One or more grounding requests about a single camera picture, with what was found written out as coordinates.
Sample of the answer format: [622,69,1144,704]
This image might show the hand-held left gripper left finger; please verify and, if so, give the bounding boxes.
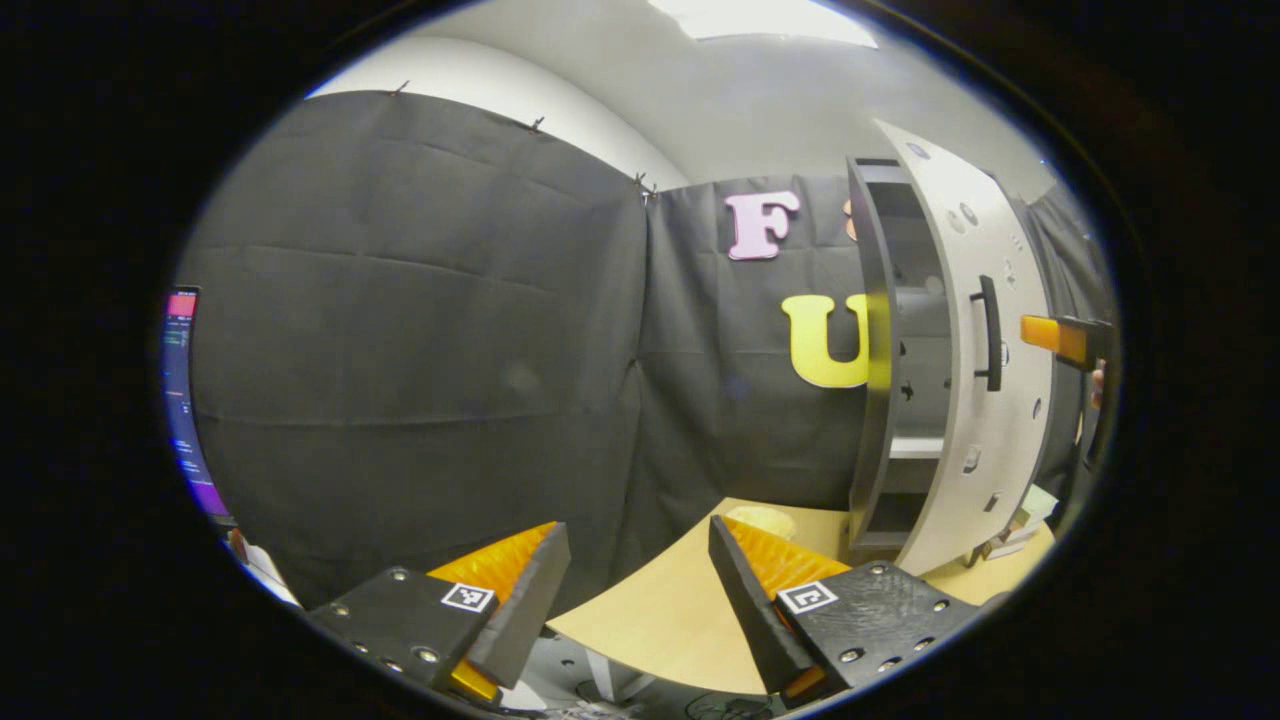
[305,520,573,714]

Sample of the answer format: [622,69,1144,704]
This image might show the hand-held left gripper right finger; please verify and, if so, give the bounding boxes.
[705,514,987,711]

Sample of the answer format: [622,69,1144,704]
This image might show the black door handle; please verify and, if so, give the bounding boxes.
[967,274,1005,394]

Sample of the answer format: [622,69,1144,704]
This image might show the grey cabinet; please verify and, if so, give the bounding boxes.
[844,157,963,554]

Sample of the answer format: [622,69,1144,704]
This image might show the grey book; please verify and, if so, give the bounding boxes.
[983,518,1046,563]

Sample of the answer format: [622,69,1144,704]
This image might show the white papers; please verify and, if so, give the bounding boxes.
[226,527,303,608]

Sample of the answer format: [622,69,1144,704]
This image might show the black backdrop cloth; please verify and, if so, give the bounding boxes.
[173,89,1118,613]

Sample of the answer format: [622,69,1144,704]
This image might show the computer monitor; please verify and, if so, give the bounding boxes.
[160,286,238,528]

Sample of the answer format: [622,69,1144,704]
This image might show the large ceiling light panel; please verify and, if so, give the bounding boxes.
[646,0,883,50]

